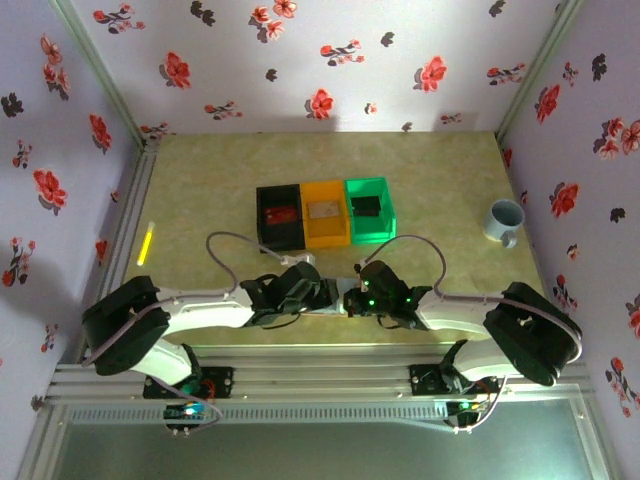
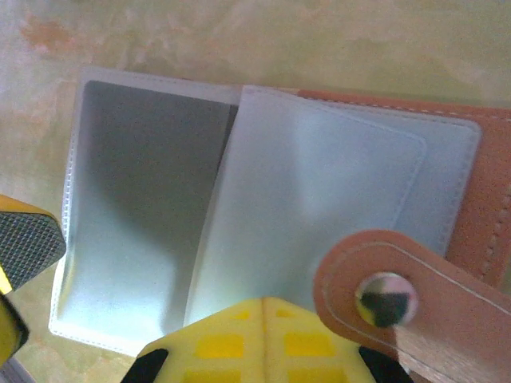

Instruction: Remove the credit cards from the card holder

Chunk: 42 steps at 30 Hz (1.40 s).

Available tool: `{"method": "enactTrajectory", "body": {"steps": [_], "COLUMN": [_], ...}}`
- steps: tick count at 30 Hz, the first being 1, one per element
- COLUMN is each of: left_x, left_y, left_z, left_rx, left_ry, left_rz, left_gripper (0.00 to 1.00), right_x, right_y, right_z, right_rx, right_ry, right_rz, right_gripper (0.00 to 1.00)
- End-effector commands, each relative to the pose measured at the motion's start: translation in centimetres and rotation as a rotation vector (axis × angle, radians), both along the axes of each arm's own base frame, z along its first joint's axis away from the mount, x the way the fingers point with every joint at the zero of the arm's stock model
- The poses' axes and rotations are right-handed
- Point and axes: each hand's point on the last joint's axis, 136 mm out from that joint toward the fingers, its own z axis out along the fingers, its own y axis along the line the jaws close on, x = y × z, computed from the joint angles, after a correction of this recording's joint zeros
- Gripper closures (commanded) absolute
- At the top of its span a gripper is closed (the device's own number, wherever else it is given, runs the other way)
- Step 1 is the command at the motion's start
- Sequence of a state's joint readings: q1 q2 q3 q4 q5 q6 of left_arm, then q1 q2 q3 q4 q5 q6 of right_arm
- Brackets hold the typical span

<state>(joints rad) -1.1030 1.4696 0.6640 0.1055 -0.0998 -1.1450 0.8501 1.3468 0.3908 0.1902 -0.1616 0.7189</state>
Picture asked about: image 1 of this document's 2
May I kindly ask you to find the aluminium corner post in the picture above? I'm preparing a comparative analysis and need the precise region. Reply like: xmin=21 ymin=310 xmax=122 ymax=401
xmin=49 ymin=0 xmax=147 ymax=146
xmin=497 ymin=0 xmax=586 ymax=141

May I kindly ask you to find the short aluminium side rail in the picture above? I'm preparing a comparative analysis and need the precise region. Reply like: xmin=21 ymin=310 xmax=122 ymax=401
xmin=92 ymin=139 xmax=161 ymax=346

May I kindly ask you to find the black plastic bin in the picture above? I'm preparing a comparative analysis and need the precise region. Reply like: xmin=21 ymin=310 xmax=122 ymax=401
xmin=255 ymin=183 xmax=307 ymax=254

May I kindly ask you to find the grey right arm cable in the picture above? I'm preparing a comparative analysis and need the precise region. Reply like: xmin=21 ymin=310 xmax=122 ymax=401
xmin=366 ymin=234 xmax=584 ymax=364

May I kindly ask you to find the grey-blue ceramic mug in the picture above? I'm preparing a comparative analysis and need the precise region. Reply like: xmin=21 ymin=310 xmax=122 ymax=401
xmin=482 ymin=198 xmax=526 ymax=250

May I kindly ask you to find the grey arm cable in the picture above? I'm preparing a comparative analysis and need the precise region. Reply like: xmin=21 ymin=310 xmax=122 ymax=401
xmin=366 ymin=234 xmax=584 ymax=364
xmin=82 ymin=230 xmax=297 ymax=369

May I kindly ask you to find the slotted grey cable duct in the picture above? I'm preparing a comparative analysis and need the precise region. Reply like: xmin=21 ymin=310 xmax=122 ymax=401
xmin=64 ymin=403 xmax=454 ymax=426

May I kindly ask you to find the grey left arm cable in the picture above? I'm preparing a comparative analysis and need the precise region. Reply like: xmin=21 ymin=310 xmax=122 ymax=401
xmin=82 ymin=230 xmax=297 ymax=369

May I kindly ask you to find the black credit card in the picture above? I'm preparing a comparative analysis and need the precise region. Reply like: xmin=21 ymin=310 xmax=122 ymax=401
xmin=350 ymin=195 xmax=384 ymax=219

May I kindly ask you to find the green controller circuit board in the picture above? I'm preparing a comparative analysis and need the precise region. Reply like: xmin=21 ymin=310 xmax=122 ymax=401
xmin=163 ymin=399 xmax=211 ymax=435
xmin=444 ymin=397 xmax=489 ymax=434

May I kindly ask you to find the yellow highlighter pen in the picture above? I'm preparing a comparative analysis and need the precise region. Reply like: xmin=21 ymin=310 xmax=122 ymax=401
xmin=136 ymin=221 xmax=156 ymax=267

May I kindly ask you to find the green plastic bin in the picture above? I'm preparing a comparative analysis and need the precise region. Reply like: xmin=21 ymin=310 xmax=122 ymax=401
xmin=343 ymin=176 xmax=399 ymax=246

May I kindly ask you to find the gold credit card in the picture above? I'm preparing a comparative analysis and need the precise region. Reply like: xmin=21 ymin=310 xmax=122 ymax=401
xmin=306 ymin=200 xmax=341 ymax=220

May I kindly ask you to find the yellow plastic bin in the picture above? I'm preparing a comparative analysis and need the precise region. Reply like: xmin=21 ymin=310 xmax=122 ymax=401
xmin=299 ymin=179 xmax=352 ymax=250

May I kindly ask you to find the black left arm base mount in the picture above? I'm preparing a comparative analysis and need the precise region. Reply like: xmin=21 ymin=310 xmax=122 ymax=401
xmin=143 ymin=366 xmax=235 ymax=400

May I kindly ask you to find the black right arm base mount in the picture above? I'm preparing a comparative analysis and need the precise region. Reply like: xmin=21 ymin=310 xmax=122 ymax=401
xmin=408 ymin=363 xmax=501 ymax=397

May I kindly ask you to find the long aluminium frame rail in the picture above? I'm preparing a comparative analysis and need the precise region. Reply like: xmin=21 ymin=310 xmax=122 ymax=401
xmin=44 ymin=343 xmax=591 ymax=402

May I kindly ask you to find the red credit card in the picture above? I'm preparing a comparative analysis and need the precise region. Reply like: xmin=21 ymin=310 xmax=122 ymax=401
xmin=264 ymin=204 xmax=300 ymax=226

